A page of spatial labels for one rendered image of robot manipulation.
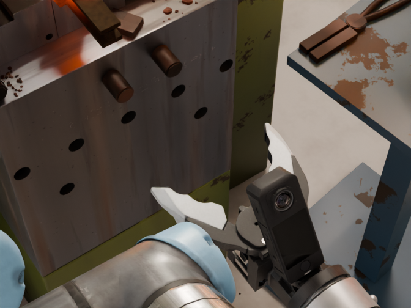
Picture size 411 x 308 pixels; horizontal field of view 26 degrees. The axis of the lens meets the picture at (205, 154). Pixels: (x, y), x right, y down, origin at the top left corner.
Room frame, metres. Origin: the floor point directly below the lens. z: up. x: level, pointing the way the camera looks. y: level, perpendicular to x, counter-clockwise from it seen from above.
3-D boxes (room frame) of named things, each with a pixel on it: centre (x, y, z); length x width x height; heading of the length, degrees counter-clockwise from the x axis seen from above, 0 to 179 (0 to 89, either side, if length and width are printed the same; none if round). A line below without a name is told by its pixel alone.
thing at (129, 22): (0.81, 0.11, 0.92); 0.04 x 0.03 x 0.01; 65
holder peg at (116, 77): (0.74, 0.12, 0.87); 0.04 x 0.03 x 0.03; 34
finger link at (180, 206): (0.48, 0.02, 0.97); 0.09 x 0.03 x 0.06; 70
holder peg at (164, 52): (0.79, 0.05, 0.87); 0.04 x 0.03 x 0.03; 34
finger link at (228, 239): (0.46, -0.02, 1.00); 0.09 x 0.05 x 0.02; 70
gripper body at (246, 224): (0.44, -0.08, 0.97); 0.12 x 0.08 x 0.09; 34
